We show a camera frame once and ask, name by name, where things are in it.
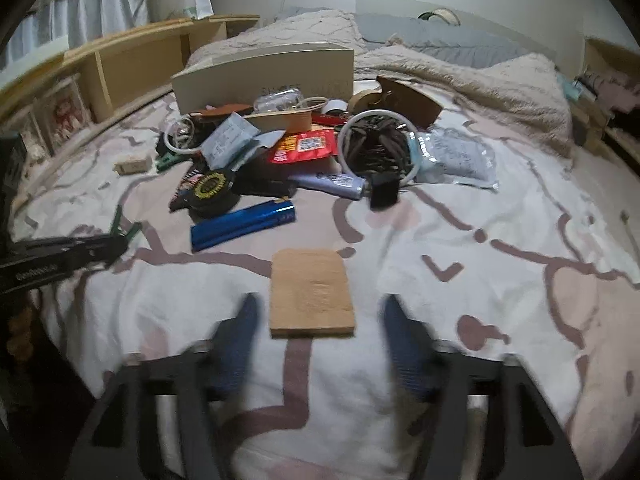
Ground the brown leather pouch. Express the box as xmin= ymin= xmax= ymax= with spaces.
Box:
xmin=376 ymin=76 xmax=442 ymax=129

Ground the short wooden block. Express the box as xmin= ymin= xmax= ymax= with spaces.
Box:
xmin=244 ymin=110 xmax=312 ymax=133

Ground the beige knitted blanket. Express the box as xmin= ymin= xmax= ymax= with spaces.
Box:
xmin=186 ymin=9 xmax=574 ymax=158

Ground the green plastic clamp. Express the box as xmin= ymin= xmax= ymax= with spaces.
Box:
xmin=107 ymin=205 xmax=142 ymax=266
xmin=155 ymin=152 xmax=191 ymax=174

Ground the round black gold tin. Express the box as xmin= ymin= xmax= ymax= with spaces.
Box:
xmin=189 ymin=170 xmax=241 ymax=219

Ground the grey pillow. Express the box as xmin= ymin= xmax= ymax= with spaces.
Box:
xmin=278 ymin=6 xmax=557 ymax=71

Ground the right side clothes shelf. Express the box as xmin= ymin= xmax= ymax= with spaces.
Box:
xmin=570 ymin=37 xmax=639 ymax=174

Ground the clear packet of face masks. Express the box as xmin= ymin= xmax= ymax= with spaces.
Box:
xmin=414 ymin=126 xmax=499 ymax=191

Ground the red snack packet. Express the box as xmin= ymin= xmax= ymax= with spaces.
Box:
xmin=267 ymin=129 xmax=337 ymax=165

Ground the bamboo board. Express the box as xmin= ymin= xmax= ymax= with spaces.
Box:
xmin=269 ymin=248 xmax=356 ymax=338

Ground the blue lighter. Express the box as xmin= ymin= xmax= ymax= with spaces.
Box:
xmin=191 ymin=200 xmax=296 ymax=252

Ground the pile of brown hair ties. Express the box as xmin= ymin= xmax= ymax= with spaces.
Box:
xmin=344 ymin=114 xmax=412 ymax=179

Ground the large beige shoe box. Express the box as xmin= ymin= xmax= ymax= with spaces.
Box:
xmin=171 ymin=44 xmax=355 ymax=114

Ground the patterned bed sheet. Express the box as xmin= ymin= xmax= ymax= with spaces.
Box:
xmin=13 ymin=96 xmax=639 ymax=479

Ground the white ring at pile back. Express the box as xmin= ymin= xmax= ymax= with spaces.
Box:
xmin=164 ymin=115 xmax=206 ymax=155

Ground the black square box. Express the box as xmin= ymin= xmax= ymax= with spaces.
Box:
xmin=369 ymin=172 xmax=400 ymax=210

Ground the wooden bedside shelf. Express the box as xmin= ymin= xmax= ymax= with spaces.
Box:
xmin=1 ymin=14 xmax=259 ymax=178

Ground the small cream cardboard box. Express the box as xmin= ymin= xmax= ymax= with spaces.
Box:
xmin=114 ymin=155 xmax=153 ymax=176

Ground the white ring around hair ties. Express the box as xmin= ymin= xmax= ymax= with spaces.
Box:
xmin=336 ymin=108 xmax=420 ymax=188

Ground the lavender tube with QR code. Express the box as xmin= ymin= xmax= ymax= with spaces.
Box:
xmin=290 ymin=172 xmax=366 ymax=200

